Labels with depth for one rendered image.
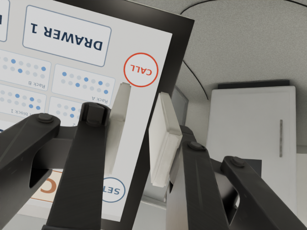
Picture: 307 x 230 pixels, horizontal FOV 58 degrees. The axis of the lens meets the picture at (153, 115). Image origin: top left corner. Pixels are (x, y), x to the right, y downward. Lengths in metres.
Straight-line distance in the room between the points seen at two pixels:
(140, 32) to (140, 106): 0.09
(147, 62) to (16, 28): 0.15
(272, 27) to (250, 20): 0.14
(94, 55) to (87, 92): 0.05
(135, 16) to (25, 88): 0.15
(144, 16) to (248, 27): 1.52
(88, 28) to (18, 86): 0.11
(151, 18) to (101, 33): 0.06
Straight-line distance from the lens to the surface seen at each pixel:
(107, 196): 0.40
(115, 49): 0.33
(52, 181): 0.40
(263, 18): 1.78
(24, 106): 0.37
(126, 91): 0.17
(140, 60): 0.33
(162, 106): 0.16
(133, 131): 0.35
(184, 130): 0.15
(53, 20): 0.34
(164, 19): 0.32
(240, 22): 1.79
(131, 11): 0.32
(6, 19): 0.36
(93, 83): 0.34
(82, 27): 0.33
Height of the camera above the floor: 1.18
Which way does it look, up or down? 21 degrees down
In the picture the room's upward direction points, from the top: 169 degrees counter-clockwise
